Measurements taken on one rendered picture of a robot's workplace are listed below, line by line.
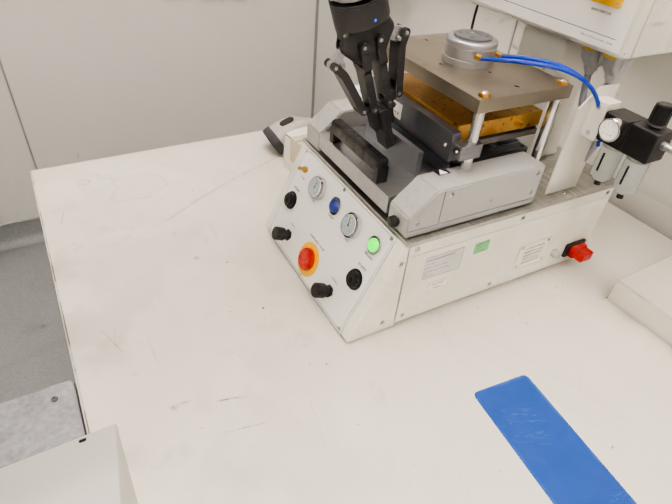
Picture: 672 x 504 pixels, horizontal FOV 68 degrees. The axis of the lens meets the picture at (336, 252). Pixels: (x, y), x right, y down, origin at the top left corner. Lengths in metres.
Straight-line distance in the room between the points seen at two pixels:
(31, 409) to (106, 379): 0.09
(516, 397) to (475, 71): 0.48
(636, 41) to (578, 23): 0.09
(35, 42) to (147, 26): 0.37
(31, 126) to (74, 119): 0.15
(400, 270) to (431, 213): 0.10
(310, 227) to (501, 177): 0.33
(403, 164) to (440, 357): 0.31
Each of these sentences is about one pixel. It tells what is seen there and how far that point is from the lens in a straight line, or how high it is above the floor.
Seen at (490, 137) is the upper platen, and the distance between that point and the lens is 0.82.
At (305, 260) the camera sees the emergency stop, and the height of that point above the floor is 0.79.
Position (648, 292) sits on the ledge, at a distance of 1.03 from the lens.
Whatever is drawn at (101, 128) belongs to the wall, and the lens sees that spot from 2.22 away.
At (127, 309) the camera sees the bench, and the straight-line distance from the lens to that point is 0.88.
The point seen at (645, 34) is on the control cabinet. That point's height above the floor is 1.18.
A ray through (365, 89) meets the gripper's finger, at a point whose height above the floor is 1.09.
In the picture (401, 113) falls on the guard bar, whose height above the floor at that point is 1.03.
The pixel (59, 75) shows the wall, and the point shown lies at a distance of 2.13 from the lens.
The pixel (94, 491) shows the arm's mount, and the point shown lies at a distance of 0.47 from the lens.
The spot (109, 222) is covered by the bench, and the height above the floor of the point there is 0.75.
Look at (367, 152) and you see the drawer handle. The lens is 0.76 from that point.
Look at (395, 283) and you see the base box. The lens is 0.76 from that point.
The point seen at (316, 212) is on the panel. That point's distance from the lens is 0.88.
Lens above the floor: 1.36
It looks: 39 degrees down
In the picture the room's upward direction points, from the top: 5 degrees clockwise
